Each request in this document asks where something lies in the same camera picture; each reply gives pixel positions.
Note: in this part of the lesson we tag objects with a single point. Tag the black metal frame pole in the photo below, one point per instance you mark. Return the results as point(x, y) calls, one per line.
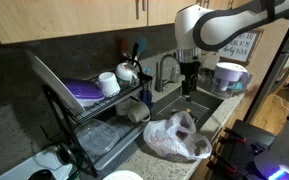
point(274, 70)

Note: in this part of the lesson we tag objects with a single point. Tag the red spatula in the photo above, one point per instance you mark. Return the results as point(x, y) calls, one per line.
point(123, 47)

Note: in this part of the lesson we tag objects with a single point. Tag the dark kitchen sink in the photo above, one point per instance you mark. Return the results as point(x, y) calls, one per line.
point(197, 103)

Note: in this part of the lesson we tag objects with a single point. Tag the container with purple lid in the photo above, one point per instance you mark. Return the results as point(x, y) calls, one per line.
point(82, 89)

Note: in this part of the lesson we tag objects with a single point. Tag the teal spatula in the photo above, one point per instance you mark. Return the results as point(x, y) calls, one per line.
point(141, 45)

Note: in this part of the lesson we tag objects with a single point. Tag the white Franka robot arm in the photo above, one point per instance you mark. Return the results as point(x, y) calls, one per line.
point(217, 30)

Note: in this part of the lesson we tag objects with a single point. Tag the clear soap bottle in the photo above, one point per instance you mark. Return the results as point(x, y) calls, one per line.
point(175, 74)

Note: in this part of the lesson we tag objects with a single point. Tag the white plastic bag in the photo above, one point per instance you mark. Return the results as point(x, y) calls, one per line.
point(170, 136)

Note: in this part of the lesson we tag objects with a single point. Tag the grey drip tray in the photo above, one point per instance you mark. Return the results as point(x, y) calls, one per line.
point(124, 145)

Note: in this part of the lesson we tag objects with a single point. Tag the small white cup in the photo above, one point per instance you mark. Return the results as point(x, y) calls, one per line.
point(122, 106)

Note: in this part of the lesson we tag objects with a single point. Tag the blue bottle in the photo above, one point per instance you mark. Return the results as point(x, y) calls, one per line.
point(146, 95)

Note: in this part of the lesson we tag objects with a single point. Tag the white appliance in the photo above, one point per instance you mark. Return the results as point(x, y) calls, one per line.
point(34, 163)

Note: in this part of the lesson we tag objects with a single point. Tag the framed wall sign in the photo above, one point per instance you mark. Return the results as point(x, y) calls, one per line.
point(240, 46)

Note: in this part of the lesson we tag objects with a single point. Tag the white water filter pitcher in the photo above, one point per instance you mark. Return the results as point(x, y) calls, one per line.
point(227, 78)

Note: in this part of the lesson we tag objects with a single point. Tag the clear plastic container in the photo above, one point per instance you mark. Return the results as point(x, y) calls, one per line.
point(97, 136)

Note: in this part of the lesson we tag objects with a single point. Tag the grey device with blue light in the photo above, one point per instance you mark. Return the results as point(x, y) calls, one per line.
point(284, 150)

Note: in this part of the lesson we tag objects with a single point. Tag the plain white mug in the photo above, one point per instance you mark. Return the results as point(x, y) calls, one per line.
point(109, 84)

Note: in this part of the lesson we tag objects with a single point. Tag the black rounded item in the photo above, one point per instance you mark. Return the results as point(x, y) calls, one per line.
point(41, 175)

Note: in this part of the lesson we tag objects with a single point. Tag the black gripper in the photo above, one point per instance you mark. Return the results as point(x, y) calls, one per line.
point(189, 70)

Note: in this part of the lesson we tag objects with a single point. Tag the metal kitchen faucet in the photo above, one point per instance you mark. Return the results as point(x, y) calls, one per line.
point(159, 75)

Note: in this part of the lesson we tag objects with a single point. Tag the wide wooden cabinet door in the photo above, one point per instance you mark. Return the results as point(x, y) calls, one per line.
point(67, 18)

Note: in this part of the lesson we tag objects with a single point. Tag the large white plate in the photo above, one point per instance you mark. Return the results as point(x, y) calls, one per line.
point(50, 80)

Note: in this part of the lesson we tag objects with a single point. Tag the black kitchen utensil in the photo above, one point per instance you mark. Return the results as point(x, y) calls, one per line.
point(134, 51)

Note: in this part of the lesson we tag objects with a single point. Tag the beige mug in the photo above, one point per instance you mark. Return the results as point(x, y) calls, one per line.
point(139, 111)

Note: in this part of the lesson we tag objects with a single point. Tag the narrow wooden cabinet door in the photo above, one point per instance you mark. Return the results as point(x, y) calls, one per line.
point(164, 10)

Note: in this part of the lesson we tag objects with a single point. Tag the white patterned cup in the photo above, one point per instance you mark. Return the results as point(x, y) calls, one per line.
point(125, 72)

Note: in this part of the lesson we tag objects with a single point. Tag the black clamp with red tip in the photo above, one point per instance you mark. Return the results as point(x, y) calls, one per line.
point(235, 135)
point(222, 165)

